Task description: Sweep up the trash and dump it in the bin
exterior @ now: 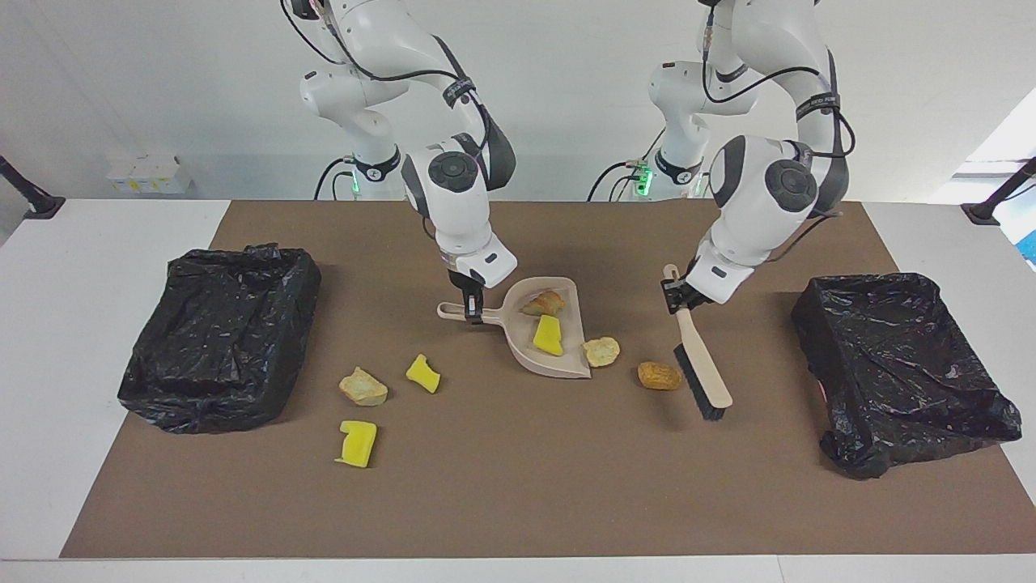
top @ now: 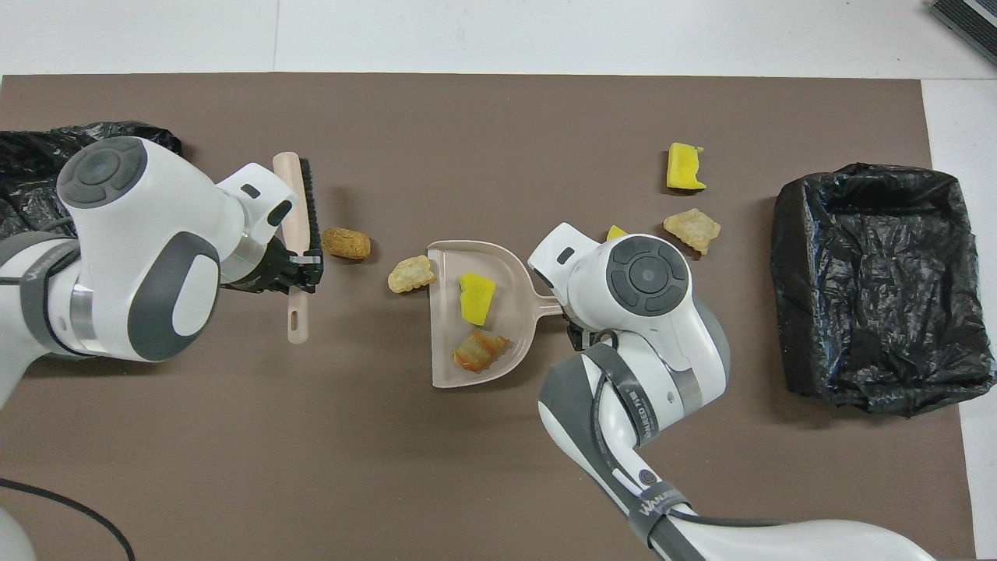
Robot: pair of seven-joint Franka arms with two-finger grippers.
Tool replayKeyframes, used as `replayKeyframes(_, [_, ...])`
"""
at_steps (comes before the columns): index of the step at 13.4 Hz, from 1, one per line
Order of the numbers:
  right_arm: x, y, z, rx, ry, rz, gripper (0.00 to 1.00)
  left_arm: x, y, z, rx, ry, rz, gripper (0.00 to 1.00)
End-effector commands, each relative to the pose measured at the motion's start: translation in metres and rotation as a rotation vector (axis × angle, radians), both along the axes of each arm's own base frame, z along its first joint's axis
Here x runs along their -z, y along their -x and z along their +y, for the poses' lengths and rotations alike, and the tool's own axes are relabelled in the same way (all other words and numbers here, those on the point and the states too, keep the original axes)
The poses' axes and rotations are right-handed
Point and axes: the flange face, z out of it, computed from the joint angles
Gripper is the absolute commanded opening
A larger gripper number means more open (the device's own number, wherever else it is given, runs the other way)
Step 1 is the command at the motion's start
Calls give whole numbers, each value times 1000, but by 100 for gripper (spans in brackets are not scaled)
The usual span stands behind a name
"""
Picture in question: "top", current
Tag striped orange croissant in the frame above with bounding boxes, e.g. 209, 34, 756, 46
453, 329, 513, 374

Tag pale lumpy bread piece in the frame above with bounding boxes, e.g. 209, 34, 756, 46
388, 255, 438, 295

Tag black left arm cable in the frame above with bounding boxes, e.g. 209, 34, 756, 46
0, 477, 138, 561

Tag brown table mat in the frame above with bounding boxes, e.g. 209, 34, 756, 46
0, 72, 978, 561

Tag beige hand brush black bristles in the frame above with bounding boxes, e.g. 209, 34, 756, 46
272, 152, 323, 345

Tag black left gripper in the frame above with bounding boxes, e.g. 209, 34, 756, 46
221, 236, 325, 295

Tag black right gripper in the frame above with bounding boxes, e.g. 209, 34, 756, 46
558, 299, 618, 353

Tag pale toast piece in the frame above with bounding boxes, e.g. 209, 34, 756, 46
663, 207, 722, 256

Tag brown oval croquette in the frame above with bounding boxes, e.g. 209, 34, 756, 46
322, 227, 372, 262

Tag beige plastic dustpan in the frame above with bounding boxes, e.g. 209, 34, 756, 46
427, 240, 564, 389

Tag black bag lined bin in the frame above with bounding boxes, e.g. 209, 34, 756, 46
771, 162, 997, 418
0, 121, 182, 239

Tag notched yellow sponge piece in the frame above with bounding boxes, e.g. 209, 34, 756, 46
667, 142, 707, 191

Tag dark ribbed grille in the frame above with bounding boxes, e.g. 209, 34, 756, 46
928, 0, 997, 67

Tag yellow green-backed sponge block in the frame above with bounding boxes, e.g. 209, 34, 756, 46
458, 273, 498, 326

